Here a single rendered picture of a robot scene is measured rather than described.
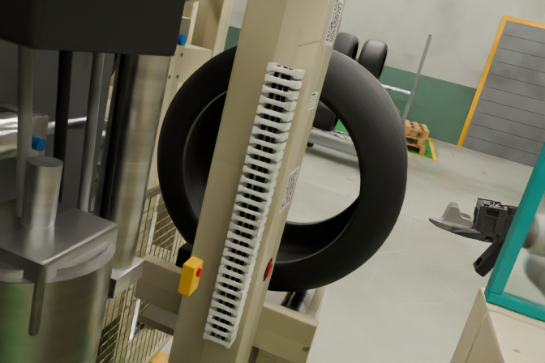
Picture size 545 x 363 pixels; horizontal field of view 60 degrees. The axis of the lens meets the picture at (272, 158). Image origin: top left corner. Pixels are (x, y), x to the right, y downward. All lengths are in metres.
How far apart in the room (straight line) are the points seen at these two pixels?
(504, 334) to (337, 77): 0.62
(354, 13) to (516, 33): 3.64
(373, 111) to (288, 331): 0.47
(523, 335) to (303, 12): 0.50
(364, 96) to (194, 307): 0.52
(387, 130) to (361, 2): 11.25
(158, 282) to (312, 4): 0.66
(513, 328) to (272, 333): 0.61
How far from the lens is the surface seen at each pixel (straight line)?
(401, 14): 12.09
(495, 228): 1.16
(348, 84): 0.96
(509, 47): 12.17
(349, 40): 6.47
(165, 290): 1.07
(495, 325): 0.50
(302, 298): 1.12
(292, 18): 0.74
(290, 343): 1.02
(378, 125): 0.96
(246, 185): 0.76
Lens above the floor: 1.47
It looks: 14 degrees down
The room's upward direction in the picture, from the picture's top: 14 degrees clockwise
